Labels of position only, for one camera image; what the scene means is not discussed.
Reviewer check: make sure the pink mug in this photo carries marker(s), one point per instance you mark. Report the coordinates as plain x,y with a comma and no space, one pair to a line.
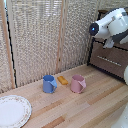
77,85

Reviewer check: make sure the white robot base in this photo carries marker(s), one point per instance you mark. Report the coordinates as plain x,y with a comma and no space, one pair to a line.
123,121

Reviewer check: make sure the dark brown drawer cabinet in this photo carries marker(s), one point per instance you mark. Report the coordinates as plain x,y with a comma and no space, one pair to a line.
115,71

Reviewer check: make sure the yellow rectangular block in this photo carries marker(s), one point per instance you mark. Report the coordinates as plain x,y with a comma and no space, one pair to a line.
62,80

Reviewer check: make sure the blue mug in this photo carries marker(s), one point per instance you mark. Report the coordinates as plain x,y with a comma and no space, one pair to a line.
49,85

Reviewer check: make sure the white patterned plate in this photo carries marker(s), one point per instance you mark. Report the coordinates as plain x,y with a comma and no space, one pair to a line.
13,111

